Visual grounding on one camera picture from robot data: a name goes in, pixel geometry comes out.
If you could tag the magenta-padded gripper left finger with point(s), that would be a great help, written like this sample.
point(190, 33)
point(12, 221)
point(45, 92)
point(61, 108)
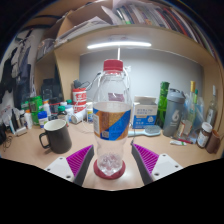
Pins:
point(61, 166)

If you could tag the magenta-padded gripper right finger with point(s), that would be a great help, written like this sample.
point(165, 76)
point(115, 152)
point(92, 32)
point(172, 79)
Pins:
point(164, 166)

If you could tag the clear red-capped water bottle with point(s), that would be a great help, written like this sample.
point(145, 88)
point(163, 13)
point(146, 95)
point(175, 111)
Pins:
point(111, 123)

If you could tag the black mug white inside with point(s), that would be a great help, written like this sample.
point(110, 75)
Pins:
point(60, 138)

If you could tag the white tube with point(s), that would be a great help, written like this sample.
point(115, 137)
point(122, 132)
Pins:
point(180, 142)

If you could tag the light blue hairbrush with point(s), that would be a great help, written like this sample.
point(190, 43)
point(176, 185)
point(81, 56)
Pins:
point(148, 131)

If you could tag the flat round red coaster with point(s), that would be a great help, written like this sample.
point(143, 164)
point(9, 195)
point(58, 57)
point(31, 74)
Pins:
point(99, 173)

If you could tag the white bottle blue cap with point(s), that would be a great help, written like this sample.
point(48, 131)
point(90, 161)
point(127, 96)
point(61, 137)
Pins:
point(42, 120)

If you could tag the brown jar white lid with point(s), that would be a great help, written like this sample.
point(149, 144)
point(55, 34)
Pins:
point(204, 136)

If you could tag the dark bottle green cap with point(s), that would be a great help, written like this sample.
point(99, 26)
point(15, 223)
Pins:
point(62, 115)

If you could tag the white and blue carton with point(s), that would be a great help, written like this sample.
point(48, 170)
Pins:
point(145, 115)

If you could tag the brown ceramic mug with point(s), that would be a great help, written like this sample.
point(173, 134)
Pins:
point(214, 142)

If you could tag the white jar blue label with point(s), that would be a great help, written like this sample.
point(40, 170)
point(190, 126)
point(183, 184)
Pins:
point(89, 113)

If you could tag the green glass bottle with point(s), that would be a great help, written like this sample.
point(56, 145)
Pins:
point(163, 103)

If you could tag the green plastic container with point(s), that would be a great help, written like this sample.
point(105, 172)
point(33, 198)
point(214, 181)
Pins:
point(35, 108)

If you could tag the red and white canister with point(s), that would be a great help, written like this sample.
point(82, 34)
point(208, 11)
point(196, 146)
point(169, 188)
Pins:
point(79, 100)

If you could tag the clear glass liquor bottle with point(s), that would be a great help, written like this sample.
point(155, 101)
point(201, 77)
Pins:
point(211, 111)

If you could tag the hanging dark clothes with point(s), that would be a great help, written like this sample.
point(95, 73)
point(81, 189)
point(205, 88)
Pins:
point(16, 73)

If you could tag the under-shelf tube light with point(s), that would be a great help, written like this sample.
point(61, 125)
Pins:
point(120, 44)

